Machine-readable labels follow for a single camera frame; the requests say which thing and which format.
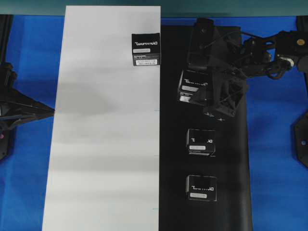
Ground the black aluminium frame rail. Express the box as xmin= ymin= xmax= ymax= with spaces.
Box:
xmin=0 ymin=14 xmax=13 ymax=63

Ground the blue table cloth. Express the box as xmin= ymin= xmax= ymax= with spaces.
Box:
xmin=0 ymin=15 xmax=308 ymax=231

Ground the black box on white base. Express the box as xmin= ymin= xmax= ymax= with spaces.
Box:
xmin=131 ymin=33 xmax=161 ymax=66

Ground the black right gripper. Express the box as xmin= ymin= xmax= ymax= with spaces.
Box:
xmin=187 ymin=18 xmax=249 ymax=118

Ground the black Dynamixel box front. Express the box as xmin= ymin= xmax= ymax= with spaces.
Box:
xmin=185 ymin=175 xmax=217 ymax=202

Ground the white base sheet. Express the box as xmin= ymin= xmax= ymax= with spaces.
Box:
xmin=42 ymin=6 xmax=161 ymax=231

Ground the black dynamixel box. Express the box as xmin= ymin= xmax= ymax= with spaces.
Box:
xmin=186 ymin=128 xmax=216 ymax=156
xmin=185 ymin=175 xmax=217 ymax=202
xmin=178 ymin=70 xmax=209 ymax=106

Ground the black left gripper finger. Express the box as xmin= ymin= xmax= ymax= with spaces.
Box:
xmin=0 ymin=112 xmax=54 ymax=130
xmin=0 ymin=84 xmax=54 ymax=113

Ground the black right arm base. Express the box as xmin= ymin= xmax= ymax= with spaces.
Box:
xmin=291 ymin=109 xmax=308 ymax=170

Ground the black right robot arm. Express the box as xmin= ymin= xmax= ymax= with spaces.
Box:
xmin=187 ymin=18 xmax=308 ymax=117

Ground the black base mat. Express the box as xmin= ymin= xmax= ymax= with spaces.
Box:
xmin=159 ymin=26 xmax=253 ymax=231

